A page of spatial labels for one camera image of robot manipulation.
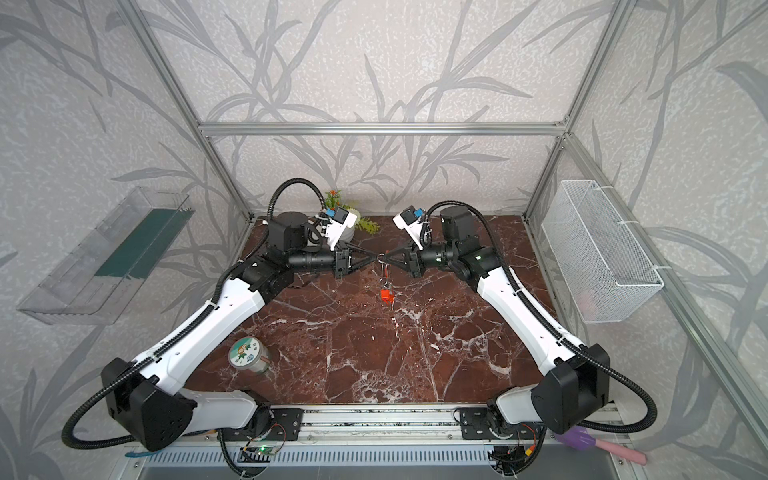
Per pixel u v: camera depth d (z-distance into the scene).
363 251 0.65
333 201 1.03
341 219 0.61
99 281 0.65
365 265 0.67
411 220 0.62
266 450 0.70
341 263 0.60
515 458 0.73
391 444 0.72
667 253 0.62
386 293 0.74
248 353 0.77
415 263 0.61
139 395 0.38
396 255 0.68
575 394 0.47
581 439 0.71
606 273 0.61
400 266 0.67
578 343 0.42
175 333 0.43
